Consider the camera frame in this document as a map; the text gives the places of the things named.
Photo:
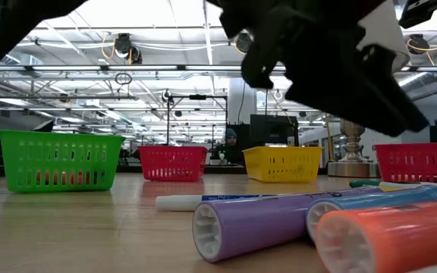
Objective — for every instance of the black aluminium table frame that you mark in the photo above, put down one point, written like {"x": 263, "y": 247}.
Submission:
{"x": 212, "y": 170}

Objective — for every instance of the black cabinet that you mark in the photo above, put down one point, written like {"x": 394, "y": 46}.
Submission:
{"x": 245, "y": 130}

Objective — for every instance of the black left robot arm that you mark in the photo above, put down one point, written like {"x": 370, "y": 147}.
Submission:
{"x": 10, "y": 34}

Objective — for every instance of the black gantry frame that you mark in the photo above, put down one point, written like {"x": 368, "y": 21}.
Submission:
{"x": 197, "y": 97}

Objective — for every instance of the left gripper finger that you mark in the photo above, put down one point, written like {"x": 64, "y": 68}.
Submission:
{"x": 328, "y": 98}
{"x": 378, "y": 83}

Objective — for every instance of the silver lamp with white shade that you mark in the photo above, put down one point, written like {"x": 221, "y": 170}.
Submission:
{"x": 353, "y": 170}

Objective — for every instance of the person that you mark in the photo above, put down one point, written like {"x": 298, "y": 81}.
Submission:
{"x": 230, "y": 134}

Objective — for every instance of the blue Sharpie highlighter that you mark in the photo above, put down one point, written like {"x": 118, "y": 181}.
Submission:
{"x": 374, "y": 206}

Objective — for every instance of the purple Sharpie highlighter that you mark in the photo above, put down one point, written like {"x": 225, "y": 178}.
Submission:
{"x": 256, "y": 227}

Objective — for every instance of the red plastic slotted basket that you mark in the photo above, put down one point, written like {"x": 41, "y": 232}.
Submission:
{"x": 415, "y": 148}
{"x": 173, "y": 149}

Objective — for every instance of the dark blue Expo marker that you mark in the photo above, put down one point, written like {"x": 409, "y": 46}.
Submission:
{"x": 177, "y": 203}

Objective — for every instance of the black monitor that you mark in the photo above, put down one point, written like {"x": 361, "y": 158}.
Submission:
{"x": 273, "y": 130}

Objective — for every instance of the silver air duct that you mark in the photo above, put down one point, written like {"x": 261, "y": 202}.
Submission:
{"x": 431, "y": 74}

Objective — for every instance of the yellow plastic slotted basket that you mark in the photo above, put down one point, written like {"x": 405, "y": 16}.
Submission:
{"x": 283, "y": 151}

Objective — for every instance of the green Sharpie marker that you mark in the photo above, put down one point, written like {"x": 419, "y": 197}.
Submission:
{"x": 412, "y": 187}

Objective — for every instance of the green plastic slotted basket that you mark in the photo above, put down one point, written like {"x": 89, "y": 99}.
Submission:
{"x": 59, "y": 136}

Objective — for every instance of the orange Sharpie highlighter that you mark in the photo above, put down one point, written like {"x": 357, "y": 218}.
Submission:
{"x": 404, "y": 231}

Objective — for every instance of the long ceiling light bar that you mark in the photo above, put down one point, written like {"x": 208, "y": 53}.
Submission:
{"x": 146, "y": 68}

